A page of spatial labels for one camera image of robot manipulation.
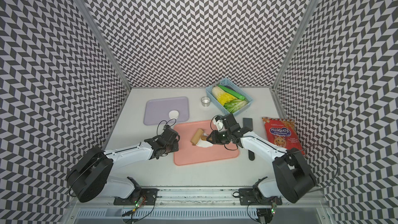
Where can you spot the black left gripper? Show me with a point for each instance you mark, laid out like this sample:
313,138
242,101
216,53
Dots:
176,145

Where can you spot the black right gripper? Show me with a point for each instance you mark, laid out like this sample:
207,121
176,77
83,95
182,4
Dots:
215,140

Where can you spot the white dough piece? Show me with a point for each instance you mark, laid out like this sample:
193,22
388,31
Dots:
204,144

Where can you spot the wooden rolling pin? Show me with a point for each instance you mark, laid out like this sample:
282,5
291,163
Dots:
199,135

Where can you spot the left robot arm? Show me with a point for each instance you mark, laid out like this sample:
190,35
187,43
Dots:
91,176

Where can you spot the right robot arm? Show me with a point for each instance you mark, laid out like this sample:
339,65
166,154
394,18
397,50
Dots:
293,177

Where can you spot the stack of white dumpling wrappers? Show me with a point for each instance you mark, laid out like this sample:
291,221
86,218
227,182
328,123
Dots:
174,114

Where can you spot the metal rectangular dough scraper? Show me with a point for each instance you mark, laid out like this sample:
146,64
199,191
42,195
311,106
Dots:
248,123

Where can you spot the pink cutting board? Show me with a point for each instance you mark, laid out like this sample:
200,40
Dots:
189,154

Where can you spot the purple plastic tray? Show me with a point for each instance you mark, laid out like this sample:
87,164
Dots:
158,109

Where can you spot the green lettuce leaves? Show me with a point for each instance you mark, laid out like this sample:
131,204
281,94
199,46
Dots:
235,105

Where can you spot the yellow napa cabbage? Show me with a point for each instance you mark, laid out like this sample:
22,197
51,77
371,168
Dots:
221,96

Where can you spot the light blue perforated plastic basket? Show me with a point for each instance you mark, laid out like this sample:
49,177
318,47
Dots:
228,83

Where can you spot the red snack bag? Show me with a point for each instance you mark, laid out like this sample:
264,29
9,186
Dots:
282,133

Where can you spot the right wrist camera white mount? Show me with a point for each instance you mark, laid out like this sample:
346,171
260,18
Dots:
219,124

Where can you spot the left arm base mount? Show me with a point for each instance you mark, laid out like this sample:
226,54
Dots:
139,196

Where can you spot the metal base rail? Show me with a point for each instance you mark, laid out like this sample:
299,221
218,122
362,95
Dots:
202,203

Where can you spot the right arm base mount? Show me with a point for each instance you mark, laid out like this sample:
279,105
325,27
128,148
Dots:
253,196

